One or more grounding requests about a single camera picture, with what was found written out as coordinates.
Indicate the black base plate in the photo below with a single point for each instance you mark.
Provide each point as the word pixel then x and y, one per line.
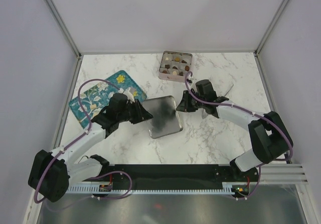
pixel 177 176

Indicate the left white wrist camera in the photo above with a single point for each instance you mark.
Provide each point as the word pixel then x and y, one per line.
pixel 128 92

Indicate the teal floral tray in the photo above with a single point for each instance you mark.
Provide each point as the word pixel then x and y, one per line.
pixel 100 95

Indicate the square tin lid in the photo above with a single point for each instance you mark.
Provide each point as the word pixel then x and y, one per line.
pixel 166 120

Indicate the slotted cable duct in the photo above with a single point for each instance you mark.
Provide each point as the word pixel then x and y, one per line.
pixel 96 188

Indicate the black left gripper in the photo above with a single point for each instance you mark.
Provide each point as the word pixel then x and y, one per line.
pixel 141 114

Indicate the metal tongs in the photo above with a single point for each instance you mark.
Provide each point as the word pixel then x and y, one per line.
pixel 223 93

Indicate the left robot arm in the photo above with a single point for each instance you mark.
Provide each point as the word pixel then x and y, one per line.
pixel 53 172

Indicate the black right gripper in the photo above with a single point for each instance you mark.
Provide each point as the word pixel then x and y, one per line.
pixel 184 105

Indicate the pink chocolate tin box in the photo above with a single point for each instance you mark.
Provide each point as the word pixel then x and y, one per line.
pixel 181 66

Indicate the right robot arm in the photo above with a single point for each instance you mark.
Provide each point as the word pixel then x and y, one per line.
pixel 268 134

